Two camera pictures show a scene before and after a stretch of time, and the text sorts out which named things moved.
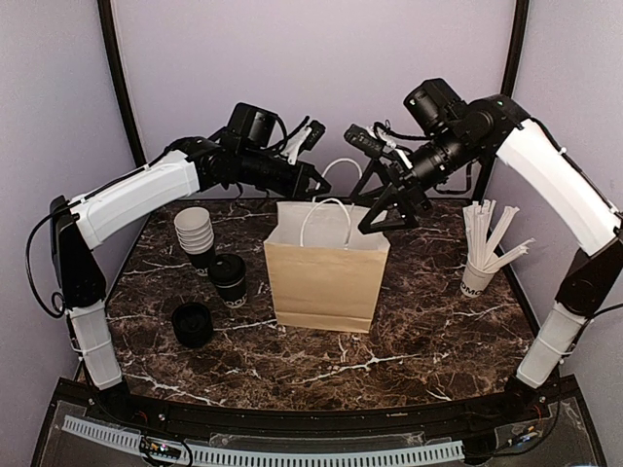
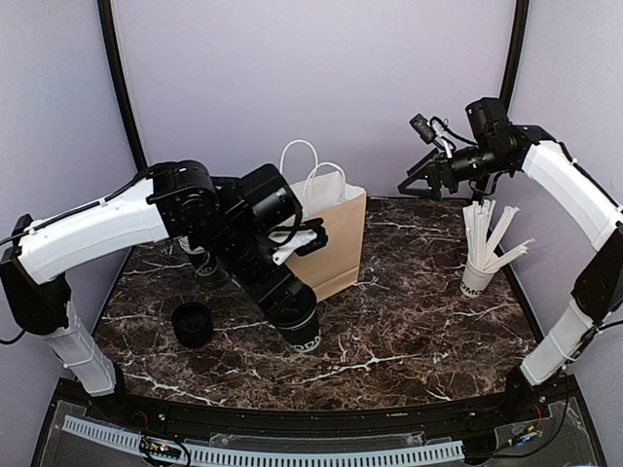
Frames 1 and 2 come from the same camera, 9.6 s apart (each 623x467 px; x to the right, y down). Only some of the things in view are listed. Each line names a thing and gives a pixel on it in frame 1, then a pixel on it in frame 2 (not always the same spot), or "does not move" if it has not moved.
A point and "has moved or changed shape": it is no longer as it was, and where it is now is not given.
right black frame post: [515, 49] does not move
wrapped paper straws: [482, 250] does not move
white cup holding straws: [475, 281] does not move
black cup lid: [193, 324] does not move
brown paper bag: [324, 273] has moved or changed shape
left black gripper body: [295, 184] → [276, 293]
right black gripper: [403, 180] → [439, 168]
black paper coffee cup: [234, 297] → [303, 331]
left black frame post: [109, 42] does not move
